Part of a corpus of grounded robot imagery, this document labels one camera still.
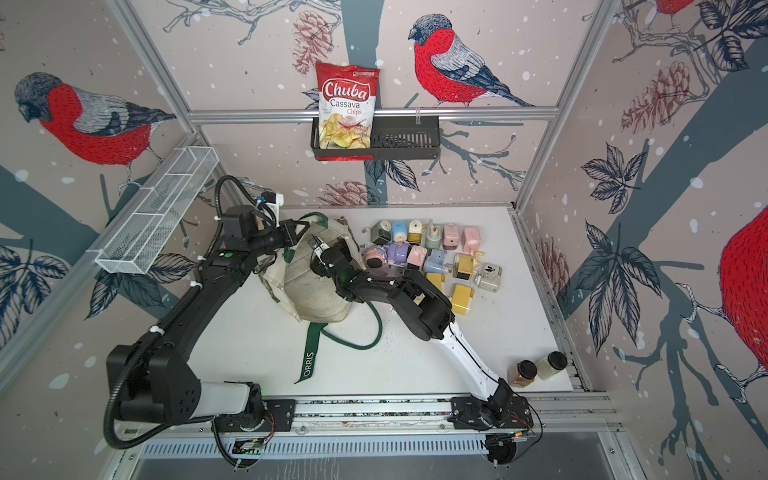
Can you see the purple sharpener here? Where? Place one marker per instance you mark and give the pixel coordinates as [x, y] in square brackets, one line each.
[397, 254]

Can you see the canvas tote bag green handles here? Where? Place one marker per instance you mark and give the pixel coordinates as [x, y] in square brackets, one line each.
[310, 297]

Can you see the brown spice jar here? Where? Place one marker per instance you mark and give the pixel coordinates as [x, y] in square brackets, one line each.
[522, 373]

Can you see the grey blue sharpener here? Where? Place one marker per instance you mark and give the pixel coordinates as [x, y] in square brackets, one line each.
[435, 262]

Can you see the yellow black square sharpener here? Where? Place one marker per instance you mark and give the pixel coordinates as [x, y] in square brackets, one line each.
[465, 265]

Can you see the white wire mesh basket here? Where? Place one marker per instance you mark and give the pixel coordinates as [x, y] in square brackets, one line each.
[141, 238]

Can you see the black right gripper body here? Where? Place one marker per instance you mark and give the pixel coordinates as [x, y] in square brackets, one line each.
[345, 253]

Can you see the cream white sharpener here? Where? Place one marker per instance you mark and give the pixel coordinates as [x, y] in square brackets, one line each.
[488, 277]

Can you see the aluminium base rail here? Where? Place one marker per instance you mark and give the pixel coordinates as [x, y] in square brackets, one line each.
[390, 425]

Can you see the black wall basket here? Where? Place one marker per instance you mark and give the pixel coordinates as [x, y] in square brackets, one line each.
[392, 138]

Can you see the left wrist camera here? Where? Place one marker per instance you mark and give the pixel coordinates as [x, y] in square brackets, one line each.
[272, 199]

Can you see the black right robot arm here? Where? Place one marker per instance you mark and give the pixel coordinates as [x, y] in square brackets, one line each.
[427, 313]

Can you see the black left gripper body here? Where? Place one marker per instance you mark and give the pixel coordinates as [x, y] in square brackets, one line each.
[271, 239]

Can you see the pale green sharpener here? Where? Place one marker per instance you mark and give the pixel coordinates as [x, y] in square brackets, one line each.
[433, 236]

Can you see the pink face sharpener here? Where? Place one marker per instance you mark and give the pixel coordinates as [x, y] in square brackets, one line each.
[375, 257]

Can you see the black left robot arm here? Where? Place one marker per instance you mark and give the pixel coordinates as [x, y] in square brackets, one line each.
[152, 386]

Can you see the red cassava chips bag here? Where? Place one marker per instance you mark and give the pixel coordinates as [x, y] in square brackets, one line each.
[346, 104]

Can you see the pink square sharpener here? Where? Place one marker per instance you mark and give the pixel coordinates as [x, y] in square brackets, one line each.
[471, 240]

